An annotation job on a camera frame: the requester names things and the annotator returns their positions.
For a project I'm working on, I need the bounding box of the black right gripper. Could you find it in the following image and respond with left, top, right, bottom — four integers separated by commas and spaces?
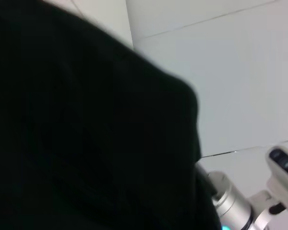
194, 163, 218, 198

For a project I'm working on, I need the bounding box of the black shirt with FREE print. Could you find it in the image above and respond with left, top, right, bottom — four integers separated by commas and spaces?
0, 0, 222, 230

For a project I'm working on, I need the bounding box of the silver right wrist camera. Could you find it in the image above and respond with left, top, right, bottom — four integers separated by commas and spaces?
265, 145, 288, 192

